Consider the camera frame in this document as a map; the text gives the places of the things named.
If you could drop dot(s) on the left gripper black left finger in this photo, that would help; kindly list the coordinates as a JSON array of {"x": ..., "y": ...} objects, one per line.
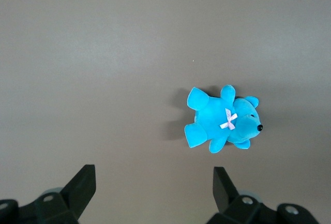
[{"x": 76, "y": 195}]

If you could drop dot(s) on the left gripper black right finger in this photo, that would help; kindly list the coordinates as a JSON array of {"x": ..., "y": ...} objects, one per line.
[{"x": 228, "y": 195}]

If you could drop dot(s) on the blue plush teddy bear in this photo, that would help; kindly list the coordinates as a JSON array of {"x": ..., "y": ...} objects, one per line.
[{"x": 222, "y": 120}]

